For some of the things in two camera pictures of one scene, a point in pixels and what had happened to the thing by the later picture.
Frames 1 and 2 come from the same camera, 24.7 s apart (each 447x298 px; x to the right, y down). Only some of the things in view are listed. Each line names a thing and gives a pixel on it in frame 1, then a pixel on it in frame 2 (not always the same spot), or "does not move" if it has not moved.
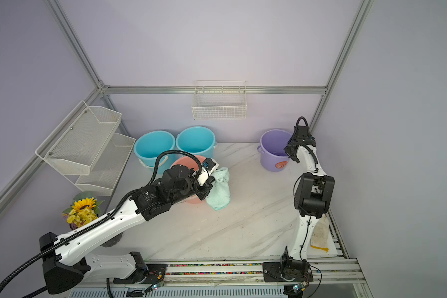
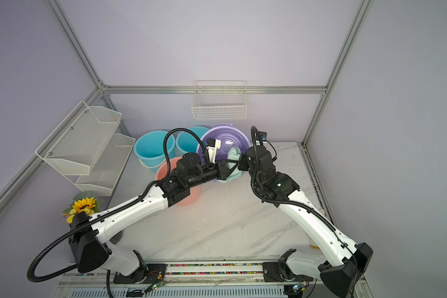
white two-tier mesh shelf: x=85 y=149 does not move
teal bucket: x=197 y=141 does not move
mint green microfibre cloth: x=219 y=197 → x=233 y=153
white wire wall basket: x=220 y=100 does not move
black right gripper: x=287 y=149 → x=246 y=159
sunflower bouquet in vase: x=85 y=208 does not move
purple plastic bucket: x=273 y=156 → x=230 y=136
